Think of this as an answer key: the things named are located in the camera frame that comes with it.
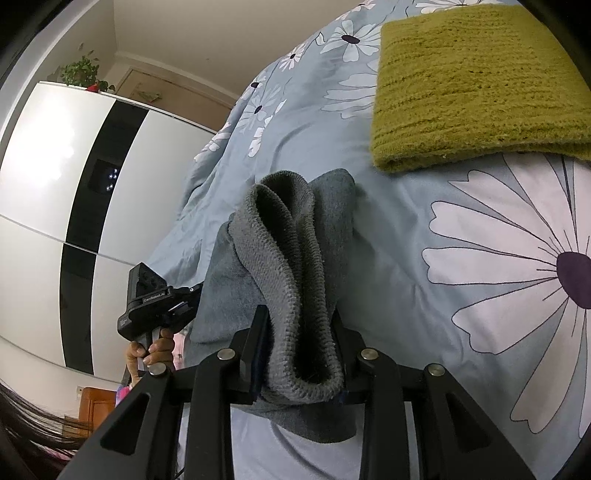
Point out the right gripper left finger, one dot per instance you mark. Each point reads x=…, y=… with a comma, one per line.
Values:
x=177, y=424

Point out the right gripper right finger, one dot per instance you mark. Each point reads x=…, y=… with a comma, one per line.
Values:
x=419, y=420

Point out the dark grey sweater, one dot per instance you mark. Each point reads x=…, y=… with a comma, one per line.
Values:
x=287, y=248

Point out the person's left hand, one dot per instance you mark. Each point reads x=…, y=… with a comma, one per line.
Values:
x=160, y=351

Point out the wooden headboard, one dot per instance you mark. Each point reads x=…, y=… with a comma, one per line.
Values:
x=94, y=407

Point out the long dark hair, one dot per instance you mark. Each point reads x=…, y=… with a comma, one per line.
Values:
x=36, y=444

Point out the white and black wardrobe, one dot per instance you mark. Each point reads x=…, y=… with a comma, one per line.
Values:
x=90, y=184

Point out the blue floral duvet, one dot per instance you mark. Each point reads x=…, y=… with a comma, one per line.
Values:
x=481, y=265

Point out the potted green plant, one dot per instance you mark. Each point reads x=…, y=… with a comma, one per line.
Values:
x=84, y=73

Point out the olive green knitted sweater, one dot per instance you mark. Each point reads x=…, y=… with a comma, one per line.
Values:
x=468, y=82

